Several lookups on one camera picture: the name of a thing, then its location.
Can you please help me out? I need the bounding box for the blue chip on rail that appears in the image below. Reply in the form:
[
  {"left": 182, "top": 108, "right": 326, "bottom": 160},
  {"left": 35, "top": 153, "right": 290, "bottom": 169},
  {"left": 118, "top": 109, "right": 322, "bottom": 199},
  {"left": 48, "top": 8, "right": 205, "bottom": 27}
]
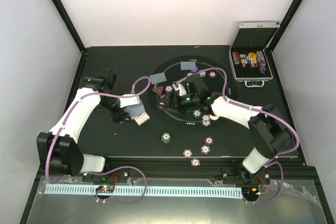
[{"left": 191, "top": 158, "right": 200, "bottom": 166}]

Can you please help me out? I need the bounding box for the white dealer button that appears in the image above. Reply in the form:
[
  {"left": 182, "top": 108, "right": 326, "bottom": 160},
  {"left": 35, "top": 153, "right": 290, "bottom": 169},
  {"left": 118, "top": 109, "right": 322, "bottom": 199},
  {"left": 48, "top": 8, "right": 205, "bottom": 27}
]
[{"left": 209, "top": 114, "right": 219, "bottom": 120}]

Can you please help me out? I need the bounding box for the purple cable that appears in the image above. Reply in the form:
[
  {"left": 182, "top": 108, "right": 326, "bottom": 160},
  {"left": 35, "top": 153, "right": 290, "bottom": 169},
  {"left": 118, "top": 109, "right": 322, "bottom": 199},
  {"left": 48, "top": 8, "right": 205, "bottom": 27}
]
[
  {"left": 174, "top": 67, "right": 300, "bottom": 206},
  {"left": 46, "top": 76, "right": 152, "bottom": 205}
]

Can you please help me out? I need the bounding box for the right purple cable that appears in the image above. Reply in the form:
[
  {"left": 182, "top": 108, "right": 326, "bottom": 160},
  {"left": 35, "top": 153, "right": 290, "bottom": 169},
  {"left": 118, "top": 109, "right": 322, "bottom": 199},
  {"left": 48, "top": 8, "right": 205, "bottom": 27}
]
[{"left": 174, "top": 67, "right": 300, "bottom": 206}]

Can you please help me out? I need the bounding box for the red triangular marker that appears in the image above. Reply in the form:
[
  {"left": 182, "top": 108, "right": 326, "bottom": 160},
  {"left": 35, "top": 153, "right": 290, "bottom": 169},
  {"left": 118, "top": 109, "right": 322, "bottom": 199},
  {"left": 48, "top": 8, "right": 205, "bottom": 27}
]
[{"left": 152, "top": 86, "right": 164, "bottom": 97}]

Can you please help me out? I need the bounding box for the brown chips row in case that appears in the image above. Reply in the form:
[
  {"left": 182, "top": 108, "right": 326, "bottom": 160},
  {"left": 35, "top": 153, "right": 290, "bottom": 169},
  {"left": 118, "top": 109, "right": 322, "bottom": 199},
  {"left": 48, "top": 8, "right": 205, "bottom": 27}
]
[{"left": 232, "top": 51, "right": 240, "bottom": 65}]

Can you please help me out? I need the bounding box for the green poker chip stack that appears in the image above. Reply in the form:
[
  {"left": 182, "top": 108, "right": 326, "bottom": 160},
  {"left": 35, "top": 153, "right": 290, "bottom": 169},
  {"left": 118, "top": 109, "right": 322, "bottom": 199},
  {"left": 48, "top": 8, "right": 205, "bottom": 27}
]
[{"left": 161, "top": 133, "right": 171, "bottom": 144}]

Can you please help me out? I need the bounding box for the blue chip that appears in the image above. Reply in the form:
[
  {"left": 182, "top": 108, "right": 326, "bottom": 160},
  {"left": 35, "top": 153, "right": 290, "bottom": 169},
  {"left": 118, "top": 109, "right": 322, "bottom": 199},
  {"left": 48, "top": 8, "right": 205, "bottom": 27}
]
[
  {"left": 191, "top": 158, "right": 200, "bottom": 166},
  {"left": 183, "top": 149, "right": 192, "bottom": 158},
  {"left": 201, "top": 145, "right": 210, "bottom": 154}
]

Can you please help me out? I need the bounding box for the aluminium poker case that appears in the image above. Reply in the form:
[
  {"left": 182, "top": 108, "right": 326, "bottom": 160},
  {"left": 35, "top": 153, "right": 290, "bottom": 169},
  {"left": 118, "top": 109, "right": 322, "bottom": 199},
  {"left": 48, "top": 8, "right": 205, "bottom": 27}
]
[{"left": 229, "top": 21, "right": 280, "bottom": 88}]

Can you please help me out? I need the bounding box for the card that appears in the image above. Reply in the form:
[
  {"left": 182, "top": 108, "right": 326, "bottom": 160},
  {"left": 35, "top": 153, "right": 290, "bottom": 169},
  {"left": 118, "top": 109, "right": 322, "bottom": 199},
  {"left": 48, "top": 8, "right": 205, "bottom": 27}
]
[
  {"left": 180, "top": 61, "right": 197, "bottom": 71},
  {"left": 149, "top": 72, "right": 167, "bottom": 84}
]

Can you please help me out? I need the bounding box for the white playing card box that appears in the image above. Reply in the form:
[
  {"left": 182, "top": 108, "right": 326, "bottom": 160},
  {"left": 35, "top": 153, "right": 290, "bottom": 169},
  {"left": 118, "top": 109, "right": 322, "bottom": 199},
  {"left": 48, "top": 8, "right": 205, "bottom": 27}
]
[{"left": 134, "top": 112, "right": 150, "bottom": 126}]

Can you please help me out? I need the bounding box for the white slotted cable duct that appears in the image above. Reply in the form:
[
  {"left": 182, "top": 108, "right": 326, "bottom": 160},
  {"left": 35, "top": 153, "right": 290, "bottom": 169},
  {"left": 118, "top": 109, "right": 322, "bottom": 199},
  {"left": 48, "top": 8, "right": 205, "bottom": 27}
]
[{"left": 44, "top": 184, "right": 243, "bottom": 199}]

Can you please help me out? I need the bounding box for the round black poker mat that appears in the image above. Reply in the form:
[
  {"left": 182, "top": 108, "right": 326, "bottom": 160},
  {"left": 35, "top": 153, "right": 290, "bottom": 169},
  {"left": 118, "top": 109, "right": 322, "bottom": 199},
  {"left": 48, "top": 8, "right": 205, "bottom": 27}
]
[{"left": 147, "top": 55, "right": 237, "bottom": 131}]

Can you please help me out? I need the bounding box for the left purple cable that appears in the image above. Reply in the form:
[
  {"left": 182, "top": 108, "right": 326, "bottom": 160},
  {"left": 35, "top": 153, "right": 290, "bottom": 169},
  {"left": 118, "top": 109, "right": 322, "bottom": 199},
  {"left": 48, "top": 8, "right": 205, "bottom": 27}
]
[{"left": 46, "top": 76, "right": 152, "bottom": 205}]

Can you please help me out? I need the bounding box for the brown poker chip stack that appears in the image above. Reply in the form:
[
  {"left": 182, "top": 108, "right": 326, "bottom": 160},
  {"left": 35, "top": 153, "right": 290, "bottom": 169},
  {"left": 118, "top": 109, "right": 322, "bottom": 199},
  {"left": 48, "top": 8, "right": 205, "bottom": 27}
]
[{"left": 204, "top": 136, "right": 214, "bottom": 146}]

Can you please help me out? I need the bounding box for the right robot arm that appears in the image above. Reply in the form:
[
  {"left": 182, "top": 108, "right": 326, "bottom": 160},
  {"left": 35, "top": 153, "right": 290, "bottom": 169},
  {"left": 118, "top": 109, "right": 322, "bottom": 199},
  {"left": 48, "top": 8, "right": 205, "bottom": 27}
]
[{"left": 157, "top": 74, "right": 295, "bottom": 184}]

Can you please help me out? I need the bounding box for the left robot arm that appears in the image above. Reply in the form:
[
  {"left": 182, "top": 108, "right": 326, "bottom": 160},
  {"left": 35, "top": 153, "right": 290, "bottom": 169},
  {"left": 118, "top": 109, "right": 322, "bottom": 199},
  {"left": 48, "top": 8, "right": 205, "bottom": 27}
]
[{"left": 36, "top": 69, "right": 140, "bottom": 182}]

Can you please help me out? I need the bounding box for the blue playing card deck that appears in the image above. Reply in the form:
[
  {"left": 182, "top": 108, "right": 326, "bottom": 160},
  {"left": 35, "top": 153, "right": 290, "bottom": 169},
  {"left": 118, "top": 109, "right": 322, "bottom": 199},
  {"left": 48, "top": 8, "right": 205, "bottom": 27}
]
[{"left": 124, "top": 100, "right": 145, "bottom": 119}]

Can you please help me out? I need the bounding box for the yellow button in case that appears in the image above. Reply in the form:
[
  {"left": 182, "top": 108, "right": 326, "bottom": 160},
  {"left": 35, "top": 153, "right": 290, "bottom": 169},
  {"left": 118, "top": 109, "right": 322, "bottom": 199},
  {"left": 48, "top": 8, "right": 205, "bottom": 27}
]
[{"left": 248, "top": 52, "right": 257, "bottom": 60}]

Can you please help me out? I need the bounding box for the purple chips row in case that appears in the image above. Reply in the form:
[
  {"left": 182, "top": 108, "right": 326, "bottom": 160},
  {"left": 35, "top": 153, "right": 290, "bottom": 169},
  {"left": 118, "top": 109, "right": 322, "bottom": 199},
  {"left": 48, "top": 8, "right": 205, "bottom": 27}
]
[{"left": 256, "top": 51, "right": 267, "bottom": 74}]

